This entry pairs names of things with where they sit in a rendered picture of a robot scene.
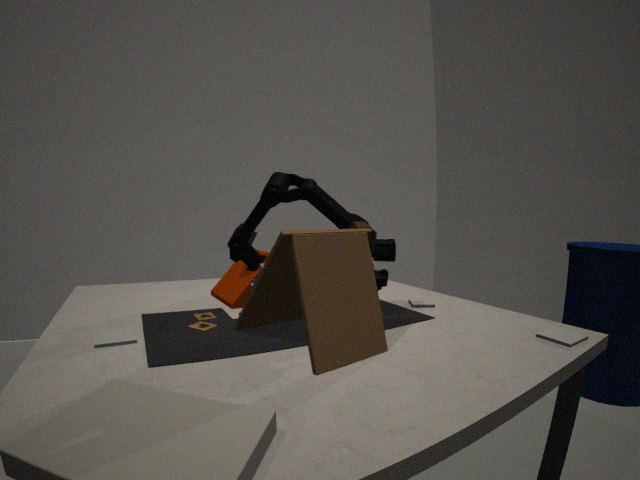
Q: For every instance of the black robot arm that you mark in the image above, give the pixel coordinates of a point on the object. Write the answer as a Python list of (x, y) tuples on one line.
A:
[(275, 191)]

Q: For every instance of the tan tile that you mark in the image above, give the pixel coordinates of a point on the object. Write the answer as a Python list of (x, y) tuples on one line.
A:
[(202, 326), (205, 316)]

